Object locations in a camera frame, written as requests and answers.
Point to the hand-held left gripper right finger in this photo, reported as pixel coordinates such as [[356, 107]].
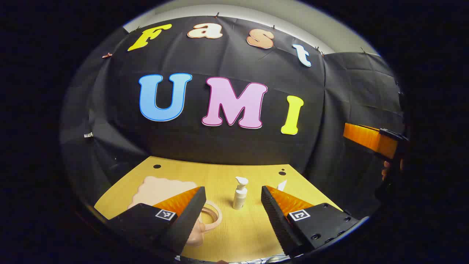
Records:
[[274, 220]]

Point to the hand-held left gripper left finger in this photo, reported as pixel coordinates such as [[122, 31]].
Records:
[[190, 220]]

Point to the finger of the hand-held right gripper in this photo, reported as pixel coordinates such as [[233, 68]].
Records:
[[370, 139]]

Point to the white squeeze tube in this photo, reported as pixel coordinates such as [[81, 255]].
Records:
[[282, 186]]

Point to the white pump bottle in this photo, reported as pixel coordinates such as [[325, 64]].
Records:
[[240, 200]]

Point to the pink suitcase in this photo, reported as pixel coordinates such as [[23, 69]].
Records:
[[157, 190]]

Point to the black backdrop cloth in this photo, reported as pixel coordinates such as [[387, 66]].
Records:
[[220, 146]]

